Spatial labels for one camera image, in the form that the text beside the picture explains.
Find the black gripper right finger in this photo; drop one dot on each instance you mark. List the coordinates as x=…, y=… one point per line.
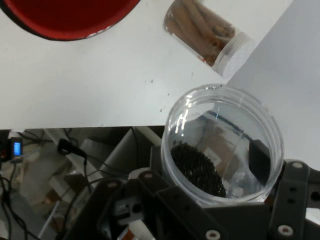
x=290, y=200

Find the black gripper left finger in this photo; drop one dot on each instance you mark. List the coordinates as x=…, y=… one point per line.
x=120, y=207

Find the black seeds pile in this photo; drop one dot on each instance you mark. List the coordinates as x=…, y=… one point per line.
x=197, y=170

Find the tall clear plastic jar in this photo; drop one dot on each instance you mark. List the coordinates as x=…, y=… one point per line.
x=225, y=105

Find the black power plug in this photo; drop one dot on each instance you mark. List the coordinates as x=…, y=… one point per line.
x=68, y=147

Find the black box blue display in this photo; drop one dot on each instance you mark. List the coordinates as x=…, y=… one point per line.
x=17, y=149

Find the cinnamon stick jar white lid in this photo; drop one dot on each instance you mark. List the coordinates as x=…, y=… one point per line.
x=195, y=30

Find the red bowl black rim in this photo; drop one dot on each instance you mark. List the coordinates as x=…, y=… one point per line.
x=62, y=20

